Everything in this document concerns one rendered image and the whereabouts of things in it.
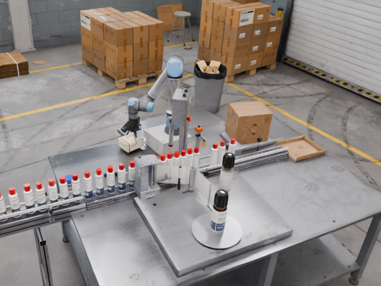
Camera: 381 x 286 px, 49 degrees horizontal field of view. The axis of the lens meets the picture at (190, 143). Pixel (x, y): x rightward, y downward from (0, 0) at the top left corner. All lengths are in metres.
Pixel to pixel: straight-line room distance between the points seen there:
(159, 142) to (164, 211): 0.73
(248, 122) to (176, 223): 1.18
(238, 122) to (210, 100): 2.29
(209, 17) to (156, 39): 0.99
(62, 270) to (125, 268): 1.23
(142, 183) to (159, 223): 0.29
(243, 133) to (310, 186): 0.69
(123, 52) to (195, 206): 3.83
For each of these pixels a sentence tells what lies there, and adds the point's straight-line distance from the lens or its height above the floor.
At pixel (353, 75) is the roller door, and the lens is 7.15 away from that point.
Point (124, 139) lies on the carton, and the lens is 3.30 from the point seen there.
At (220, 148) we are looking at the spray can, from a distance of 3.04.
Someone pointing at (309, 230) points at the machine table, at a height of 0.83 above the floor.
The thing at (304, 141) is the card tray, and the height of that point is 0.83.
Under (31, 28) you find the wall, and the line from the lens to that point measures 8.03.
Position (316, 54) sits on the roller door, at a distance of 7.49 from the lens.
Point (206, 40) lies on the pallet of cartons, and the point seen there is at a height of 0.52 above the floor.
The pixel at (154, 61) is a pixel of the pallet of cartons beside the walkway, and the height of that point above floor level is 0.31.
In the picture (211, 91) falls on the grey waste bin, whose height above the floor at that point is 0.36.
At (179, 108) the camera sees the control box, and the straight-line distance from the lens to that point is 2.72.
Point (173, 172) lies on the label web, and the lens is 2.79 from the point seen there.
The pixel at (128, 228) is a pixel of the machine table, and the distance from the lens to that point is 2.64.
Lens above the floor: 2.64
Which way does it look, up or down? 32 degrees down
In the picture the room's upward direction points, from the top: 5 degrees clockwise
